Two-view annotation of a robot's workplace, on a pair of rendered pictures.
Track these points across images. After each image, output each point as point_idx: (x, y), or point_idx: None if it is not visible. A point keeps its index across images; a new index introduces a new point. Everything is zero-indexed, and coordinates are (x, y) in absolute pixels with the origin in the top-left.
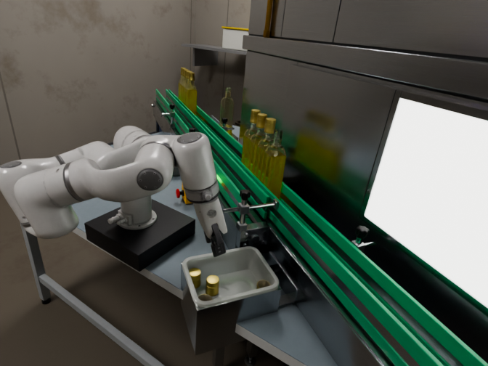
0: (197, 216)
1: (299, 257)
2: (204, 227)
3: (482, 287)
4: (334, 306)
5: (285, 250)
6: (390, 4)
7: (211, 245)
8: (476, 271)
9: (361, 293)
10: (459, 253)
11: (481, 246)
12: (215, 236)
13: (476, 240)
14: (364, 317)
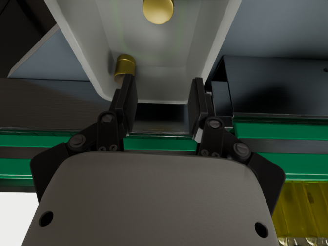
0: (198, 219)
1: (130, 134)
2: (45, 230)
3: (12, 203)
4: (47, 129)
5: (151, 128)
6: None
7: (115, 109)
8: (18, 212)
9: (18, 168)
10: (31, 218)
11: (15, 235)
12: (43, 187)
13: (19, 238)
14: (13, 146)
